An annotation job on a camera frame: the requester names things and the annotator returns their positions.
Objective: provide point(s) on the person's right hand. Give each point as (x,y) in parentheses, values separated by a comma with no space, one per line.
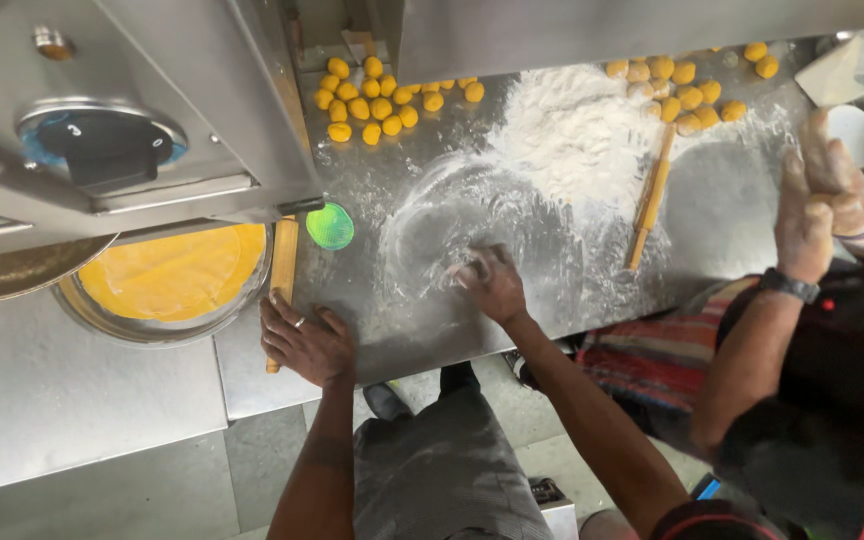
(498,289)

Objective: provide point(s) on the person's left hand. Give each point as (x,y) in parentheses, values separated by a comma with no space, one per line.
(312,346)

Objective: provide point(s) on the person's right fingers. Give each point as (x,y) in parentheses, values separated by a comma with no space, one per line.
(479,266)

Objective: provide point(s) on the plain wooden rolling pin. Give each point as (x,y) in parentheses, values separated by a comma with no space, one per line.
(283,255)

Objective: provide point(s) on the person's dark shoe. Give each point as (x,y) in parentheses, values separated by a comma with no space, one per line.
(387,401)

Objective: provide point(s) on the white flour heap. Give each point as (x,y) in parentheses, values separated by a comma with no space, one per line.
(574,127)

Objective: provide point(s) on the floured wooden rolling pin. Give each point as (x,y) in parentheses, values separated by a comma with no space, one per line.
(651,196)

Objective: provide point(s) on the group of yellow dough balls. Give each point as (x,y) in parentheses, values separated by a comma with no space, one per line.
(379,105)

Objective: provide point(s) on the striped cloth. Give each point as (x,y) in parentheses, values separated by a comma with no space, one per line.
(657,352)

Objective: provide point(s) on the person's grey trousers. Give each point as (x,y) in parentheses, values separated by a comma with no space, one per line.
(439,472)

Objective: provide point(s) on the floured yellow dough balls group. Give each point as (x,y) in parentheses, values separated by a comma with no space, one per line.
(683,94)

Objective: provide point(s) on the steel overhead shelf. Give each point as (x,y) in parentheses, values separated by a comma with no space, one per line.
(627,30)

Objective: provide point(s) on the stack of yellow flatbreads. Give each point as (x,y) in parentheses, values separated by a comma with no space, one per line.
(177,274)

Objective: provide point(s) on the black wristwatch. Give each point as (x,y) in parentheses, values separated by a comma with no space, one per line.
(788,285)

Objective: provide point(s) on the round steel tray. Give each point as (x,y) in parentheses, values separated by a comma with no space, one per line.
(169,330)

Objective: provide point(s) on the steel machine housing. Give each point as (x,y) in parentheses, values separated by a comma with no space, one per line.
(177,75)

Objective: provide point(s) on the black dial knob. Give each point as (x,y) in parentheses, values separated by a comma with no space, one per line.
(106,150)

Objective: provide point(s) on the white rolled dough disc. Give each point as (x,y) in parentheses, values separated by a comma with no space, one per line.
(852,135)

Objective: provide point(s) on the white flat board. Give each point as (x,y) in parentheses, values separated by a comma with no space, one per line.
(859,67)

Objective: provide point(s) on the round steel pan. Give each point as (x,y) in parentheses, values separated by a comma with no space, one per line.
(19,270)

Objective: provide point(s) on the brass round button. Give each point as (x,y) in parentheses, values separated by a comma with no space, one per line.
(53,43)

